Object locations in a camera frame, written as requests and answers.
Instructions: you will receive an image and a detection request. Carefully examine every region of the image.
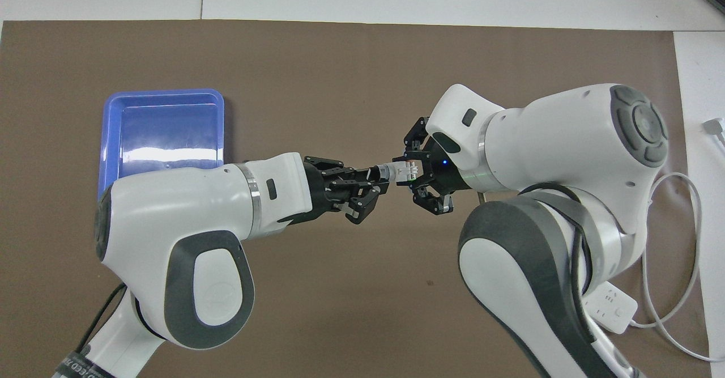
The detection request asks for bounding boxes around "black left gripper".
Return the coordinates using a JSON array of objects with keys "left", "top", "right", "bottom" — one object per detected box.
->
[{"left": 280, "top": 157, "right": 390, "bottom": 224}]

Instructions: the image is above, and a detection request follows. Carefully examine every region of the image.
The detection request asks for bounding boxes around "white power strip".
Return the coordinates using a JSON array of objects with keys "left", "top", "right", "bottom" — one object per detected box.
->
[{"left": 583, "top": 281, "right": 639, "bottom": 334}]

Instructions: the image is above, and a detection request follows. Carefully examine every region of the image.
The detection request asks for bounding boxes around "blue plastic tray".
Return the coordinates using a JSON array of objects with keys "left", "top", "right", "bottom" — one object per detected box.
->
[{"left": 97, "top": 88, "right": 225, "bottom": 197}]

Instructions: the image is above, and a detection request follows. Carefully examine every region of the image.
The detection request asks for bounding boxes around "white power strip cable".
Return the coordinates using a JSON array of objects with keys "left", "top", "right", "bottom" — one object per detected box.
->
[{"left": 629, "top": 116, "right": 725, "bottom": 363}]

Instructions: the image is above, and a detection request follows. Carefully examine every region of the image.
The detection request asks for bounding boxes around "brown table mat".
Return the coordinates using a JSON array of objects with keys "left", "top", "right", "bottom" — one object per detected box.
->
[{"left": 0, "top": 20, "right": 711, "bottom": 378}]

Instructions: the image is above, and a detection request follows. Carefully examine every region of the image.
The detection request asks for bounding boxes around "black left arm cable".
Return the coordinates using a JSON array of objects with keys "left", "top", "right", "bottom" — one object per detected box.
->
[{"left": 76, "top": 283, "right": 128, "bottom": 356}]

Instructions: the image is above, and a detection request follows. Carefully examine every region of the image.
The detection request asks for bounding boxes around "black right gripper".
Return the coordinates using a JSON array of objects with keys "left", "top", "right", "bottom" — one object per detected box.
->
[{"left": 394, "top": 117, "right": 479, "bottom": 217}]

